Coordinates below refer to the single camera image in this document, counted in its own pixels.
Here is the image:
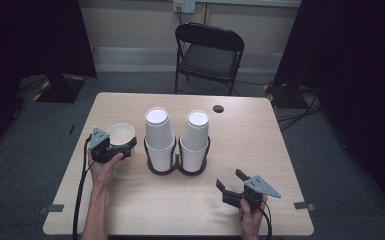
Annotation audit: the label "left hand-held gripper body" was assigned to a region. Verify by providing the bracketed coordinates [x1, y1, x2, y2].
[88, 127, 128, 164]

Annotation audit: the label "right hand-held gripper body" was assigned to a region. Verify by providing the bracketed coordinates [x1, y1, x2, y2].
[242, 175, 282, 212]

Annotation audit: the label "white paper cup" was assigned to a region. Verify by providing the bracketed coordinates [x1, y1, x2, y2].
[107, 122, 137, 158]

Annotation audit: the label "black double cup holder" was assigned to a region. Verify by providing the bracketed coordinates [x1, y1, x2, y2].
[142, 134, 212, 177]

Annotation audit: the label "stack of white cups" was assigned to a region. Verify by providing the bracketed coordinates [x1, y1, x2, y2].
[144, 106, 176, 173]
[179, 109, 211, 173]

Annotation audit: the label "person's left hand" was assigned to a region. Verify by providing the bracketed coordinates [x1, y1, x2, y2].
[88, 152, 125, 194]

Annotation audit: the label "person's right hand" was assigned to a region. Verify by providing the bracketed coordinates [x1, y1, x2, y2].
[239, 196, 268, 240]

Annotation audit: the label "grey floor tape strip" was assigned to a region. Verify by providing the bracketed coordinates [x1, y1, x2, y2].
[293, 201, 316, 212]
[37, 203, 65, 216]

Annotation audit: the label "black stand base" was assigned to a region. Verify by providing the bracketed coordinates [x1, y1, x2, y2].
[263, 81, 303, 110]
[32, 73, 87, 104]

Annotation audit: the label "black folding chair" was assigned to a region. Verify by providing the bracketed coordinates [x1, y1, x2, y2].
[174, 22, 246, 97]

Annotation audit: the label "black curtain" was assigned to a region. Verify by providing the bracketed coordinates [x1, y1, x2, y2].
[0, 0, 98, 158]
[274, 0, 385, 214]

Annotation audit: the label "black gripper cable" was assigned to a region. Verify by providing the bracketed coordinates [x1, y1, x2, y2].
[258, 199, 274, 240]
[72, 134, 93, 240]

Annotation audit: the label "black floor cables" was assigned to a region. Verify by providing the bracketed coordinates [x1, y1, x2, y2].
[275, 85, 324, 132]

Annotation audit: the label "white wall outlet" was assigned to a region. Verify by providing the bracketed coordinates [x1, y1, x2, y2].
[173, 0, 197, 15]

